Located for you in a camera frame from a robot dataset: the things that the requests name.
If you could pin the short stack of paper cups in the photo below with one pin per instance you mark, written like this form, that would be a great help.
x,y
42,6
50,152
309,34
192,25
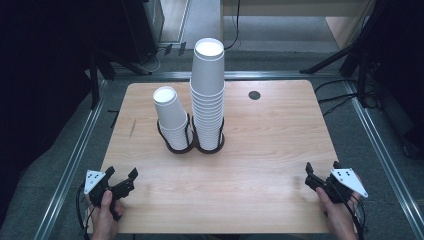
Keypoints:
x,y
170,113

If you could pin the light wooden furniture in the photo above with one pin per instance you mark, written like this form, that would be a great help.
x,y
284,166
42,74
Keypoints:
x,y
340,30

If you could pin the tall stack of paper cups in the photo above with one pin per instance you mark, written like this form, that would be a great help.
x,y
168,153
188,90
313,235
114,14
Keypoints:
x,y
208,83

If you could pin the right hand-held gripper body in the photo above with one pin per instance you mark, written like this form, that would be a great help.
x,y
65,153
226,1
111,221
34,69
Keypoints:
x,y
346,180

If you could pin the black double cup holder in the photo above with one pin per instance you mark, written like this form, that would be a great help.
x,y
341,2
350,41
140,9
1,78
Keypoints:
x,y
208,151

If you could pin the person's left hand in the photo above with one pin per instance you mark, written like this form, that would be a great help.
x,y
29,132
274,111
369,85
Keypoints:
x,y
103,223

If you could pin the dark cabinet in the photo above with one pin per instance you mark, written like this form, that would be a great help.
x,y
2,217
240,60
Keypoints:
x,y
140,30

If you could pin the black tripod stand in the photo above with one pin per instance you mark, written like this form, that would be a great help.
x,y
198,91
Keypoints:
x,y
361,76
95,83

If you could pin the black floor bracket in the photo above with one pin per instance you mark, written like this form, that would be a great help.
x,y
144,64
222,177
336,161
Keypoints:
x,y
182,48
168,49

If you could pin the black round table grommet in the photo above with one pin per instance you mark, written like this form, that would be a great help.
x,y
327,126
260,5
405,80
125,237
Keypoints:
x,y
254,95

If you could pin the person's right hand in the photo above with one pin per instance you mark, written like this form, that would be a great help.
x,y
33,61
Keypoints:
x,y
341,220

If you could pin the aluminium frame rail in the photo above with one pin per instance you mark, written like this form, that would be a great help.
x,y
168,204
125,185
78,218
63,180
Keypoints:
x,y
266,75
383,156
71,166

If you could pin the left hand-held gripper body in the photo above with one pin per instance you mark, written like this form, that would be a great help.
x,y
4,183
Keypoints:
x,y
93,180

